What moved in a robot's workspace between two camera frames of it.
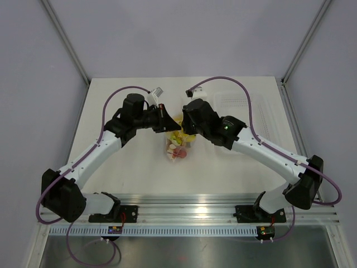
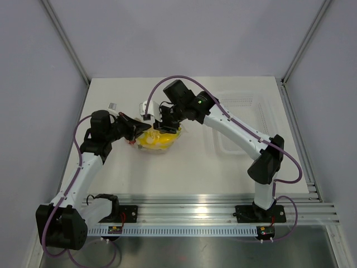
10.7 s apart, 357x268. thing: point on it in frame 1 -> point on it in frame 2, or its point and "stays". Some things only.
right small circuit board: (265, 232) stays
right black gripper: (187, 128) -> (164, 126)
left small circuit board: (114, 229) stays
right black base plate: (250, 214) stays
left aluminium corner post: (71, 51) stays
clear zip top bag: (178, 142) -> (152, 141)
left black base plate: (131, 212) stays
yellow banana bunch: (179, 136) -> (152, 138)
